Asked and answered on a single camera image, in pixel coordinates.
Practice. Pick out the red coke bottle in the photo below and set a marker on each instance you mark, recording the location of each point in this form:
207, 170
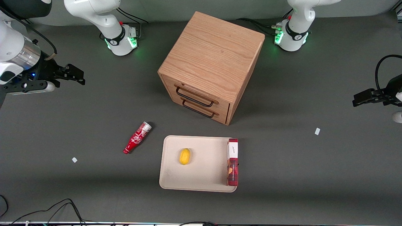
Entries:
137, 138

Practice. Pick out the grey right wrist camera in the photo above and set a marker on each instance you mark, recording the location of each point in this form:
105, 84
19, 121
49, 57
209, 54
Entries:
48, 87

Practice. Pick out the wooden drawer cabinet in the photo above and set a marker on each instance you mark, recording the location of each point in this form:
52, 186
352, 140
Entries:
213, 53

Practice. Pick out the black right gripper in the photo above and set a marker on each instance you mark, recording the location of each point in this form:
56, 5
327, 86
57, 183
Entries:
46, 70

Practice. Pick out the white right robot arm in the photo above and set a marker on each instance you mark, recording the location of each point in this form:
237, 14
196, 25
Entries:
100, 18

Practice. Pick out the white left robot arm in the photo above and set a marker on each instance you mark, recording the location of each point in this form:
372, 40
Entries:
296, 28

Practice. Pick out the beige plastic tray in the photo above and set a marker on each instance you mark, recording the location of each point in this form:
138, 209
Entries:
204, 169

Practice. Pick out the yellow lemon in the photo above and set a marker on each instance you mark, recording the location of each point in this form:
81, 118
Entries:
185, 156

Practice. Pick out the red tartan cookie box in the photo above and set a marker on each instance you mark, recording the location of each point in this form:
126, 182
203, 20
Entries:
232, 166

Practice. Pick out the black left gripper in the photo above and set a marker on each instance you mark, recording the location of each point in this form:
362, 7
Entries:
390, 90

